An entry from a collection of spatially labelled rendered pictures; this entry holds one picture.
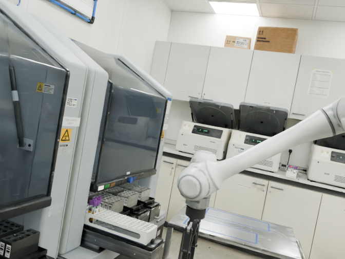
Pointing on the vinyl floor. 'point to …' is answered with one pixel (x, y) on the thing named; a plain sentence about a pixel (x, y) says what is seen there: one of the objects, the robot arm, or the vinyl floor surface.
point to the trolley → (239, 233)
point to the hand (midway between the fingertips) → (187, 258)
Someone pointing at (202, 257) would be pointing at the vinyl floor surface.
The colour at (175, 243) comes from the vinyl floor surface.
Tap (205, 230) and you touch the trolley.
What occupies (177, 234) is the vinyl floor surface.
